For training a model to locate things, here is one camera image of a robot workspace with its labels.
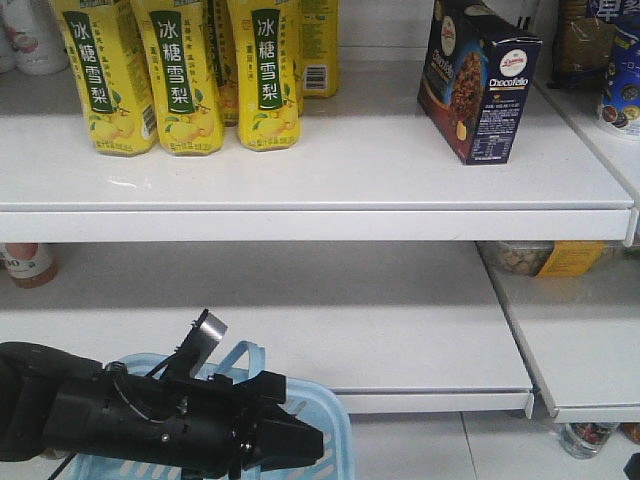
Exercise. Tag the clear water bottle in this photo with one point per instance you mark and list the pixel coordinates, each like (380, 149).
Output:
(585, 440)

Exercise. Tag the light blue shopping basket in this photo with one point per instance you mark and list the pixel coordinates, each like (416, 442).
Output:
(309, 402)

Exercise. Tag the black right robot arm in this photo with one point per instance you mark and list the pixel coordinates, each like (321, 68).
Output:
(632, 471)

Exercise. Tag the blue white snack cup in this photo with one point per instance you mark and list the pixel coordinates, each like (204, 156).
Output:
(618, 108)

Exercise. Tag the yellow pear drink bottle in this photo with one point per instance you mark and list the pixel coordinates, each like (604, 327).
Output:
(267, 49)
(106, 53)
(176, 40)

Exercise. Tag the dark blue cookie box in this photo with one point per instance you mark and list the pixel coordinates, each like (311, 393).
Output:
(476, 78)

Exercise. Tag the brown biscuit pack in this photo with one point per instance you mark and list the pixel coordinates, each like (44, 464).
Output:
(582, 42)

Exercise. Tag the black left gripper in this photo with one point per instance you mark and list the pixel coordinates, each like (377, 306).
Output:
(226, 428)

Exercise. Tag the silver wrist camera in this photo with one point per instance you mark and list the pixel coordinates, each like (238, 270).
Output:
(205, 335)

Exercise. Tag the white peach drink bottle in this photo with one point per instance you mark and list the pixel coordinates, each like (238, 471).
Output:
(33, 34)

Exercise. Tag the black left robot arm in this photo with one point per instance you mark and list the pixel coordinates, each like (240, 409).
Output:
(51, 399)

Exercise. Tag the white supermarket shelf unit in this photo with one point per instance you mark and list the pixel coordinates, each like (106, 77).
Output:
(349, 256)

